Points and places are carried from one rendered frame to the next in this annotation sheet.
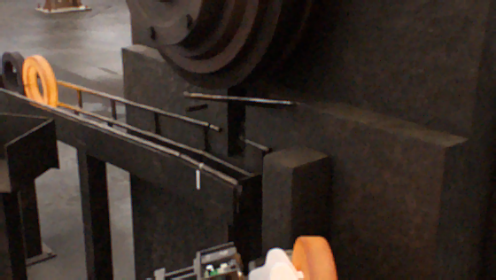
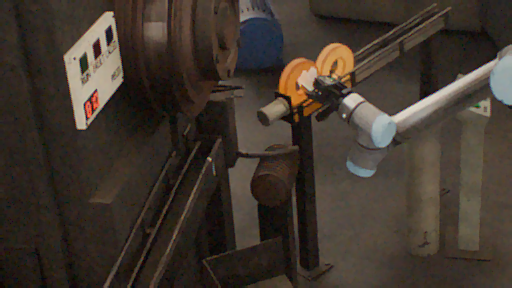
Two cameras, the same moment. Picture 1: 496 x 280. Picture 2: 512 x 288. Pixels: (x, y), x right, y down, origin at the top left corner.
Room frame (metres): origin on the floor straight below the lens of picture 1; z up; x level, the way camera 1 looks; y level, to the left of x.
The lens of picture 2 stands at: (2.52, 1.83, 2.00)
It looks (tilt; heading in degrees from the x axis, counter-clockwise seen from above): 28 degrees down; 236
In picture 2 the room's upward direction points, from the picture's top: 7 degrees counter-clockwise
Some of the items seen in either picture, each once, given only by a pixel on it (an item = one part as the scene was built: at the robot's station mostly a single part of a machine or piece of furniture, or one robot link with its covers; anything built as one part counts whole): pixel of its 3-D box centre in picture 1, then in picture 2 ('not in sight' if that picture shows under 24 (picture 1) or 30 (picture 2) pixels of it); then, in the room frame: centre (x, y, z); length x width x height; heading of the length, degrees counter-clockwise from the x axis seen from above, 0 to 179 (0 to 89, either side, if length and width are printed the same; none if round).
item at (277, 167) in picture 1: (296, 213); (217, 128); (1.06, -0.17, 0.68); 0.11 x 0.08 x 0.24; 126
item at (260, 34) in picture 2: not in sight; (249, 27); (-0.32, -1.69, 0.17); 0.57 x 0.31 x 0.34; 56
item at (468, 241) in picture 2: not in sight; (471, 170); (0.26, 0.17, 0.31); 0.24 x 0.16 x 0.62; 36
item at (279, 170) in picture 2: not in sight; (279, 226); (0.90, -0.11, 0.27); 0.22 x 0.13 x 0.53; 36
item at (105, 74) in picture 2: not in sight; (96, 68); (1.58, 0.10, 1.15); 0.26 x 0.02 x 0.18; 36
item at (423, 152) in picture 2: not in sight; (422, 186); (0.39, 0.07, 0.26); 0.12 x 0.12 x 0.52
